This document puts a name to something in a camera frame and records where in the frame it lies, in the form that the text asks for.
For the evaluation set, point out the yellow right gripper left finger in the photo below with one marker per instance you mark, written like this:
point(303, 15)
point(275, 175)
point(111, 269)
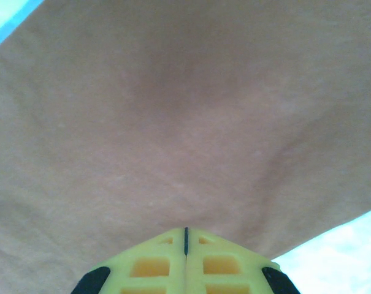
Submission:
point(148, 266)

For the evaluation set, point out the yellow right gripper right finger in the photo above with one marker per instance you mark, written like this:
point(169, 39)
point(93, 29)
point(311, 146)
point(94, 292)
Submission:
point(228, 266)

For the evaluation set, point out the tan long pants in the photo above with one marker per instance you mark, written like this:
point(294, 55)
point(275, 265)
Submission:
point(179, 122)

